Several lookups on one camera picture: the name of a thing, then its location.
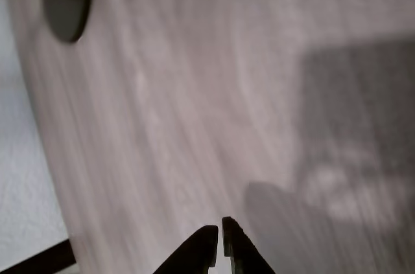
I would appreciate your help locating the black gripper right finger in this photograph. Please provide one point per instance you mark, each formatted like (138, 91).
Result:
(241, 251)

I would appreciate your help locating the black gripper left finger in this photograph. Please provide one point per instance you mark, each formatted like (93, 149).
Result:
(194, 251)

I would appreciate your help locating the white bedding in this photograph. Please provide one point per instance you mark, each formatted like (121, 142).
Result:
(19, 157)

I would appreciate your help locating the black round base camera stand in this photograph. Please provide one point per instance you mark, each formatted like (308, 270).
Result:
(65, 15)

